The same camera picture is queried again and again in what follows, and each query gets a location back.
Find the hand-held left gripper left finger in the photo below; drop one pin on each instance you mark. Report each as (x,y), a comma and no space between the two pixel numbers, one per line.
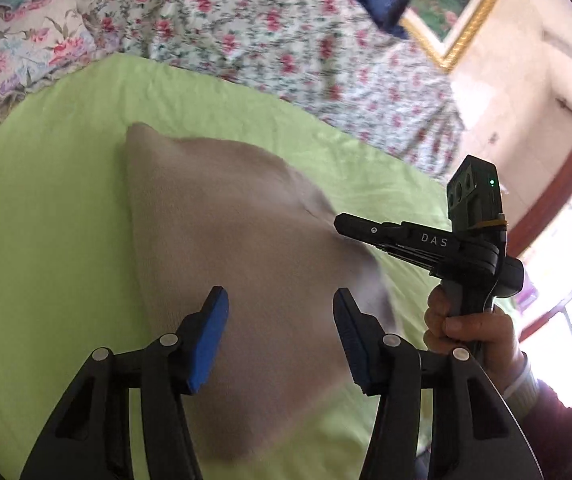
(208,345)

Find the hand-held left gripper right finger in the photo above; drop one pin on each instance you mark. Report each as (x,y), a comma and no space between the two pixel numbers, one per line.
(353,345)

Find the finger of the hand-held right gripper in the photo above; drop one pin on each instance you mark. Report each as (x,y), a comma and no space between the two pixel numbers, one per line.
(366,229)

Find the beige knitted sweater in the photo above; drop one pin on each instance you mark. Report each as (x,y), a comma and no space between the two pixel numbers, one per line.
(226,220)

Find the person's right forearm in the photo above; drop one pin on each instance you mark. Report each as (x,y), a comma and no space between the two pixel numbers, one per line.
(556,425)

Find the person's right hand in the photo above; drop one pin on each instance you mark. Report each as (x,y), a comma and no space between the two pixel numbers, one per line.
(491,340)

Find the lime green bed sheet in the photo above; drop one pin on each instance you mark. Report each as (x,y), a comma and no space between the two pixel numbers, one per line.
(41,210)

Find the white pink-flowered quilt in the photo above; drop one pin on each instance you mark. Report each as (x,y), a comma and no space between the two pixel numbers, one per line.
(266,35)

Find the pastel floral ruffled pillow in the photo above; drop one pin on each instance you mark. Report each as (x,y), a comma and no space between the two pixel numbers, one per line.
(16,55)

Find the wooden door frame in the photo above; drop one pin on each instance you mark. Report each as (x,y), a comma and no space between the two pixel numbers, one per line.
(551,195)

